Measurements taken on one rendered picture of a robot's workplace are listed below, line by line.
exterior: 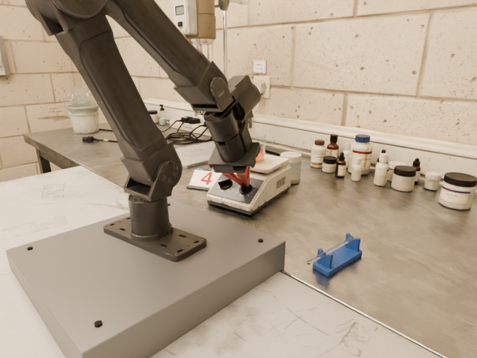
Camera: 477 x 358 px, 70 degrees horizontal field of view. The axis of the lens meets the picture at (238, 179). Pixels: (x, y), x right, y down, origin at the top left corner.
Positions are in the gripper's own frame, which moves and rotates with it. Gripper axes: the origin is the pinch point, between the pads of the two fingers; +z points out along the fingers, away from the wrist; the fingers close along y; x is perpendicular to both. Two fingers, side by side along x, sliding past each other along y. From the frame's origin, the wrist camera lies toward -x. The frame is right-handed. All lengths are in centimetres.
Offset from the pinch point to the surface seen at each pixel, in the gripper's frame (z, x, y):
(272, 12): -7, -78, 9
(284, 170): 6.1, -9.6, -6.3
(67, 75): 36, -143, 204
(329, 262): -3.3, 19.9, -21.2
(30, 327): -17.8, 42.0, 13.3
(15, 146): 57, -83, 228
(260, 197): 3.0, 2.0, -3.5
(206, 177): 6.9, -7.8, 15.7
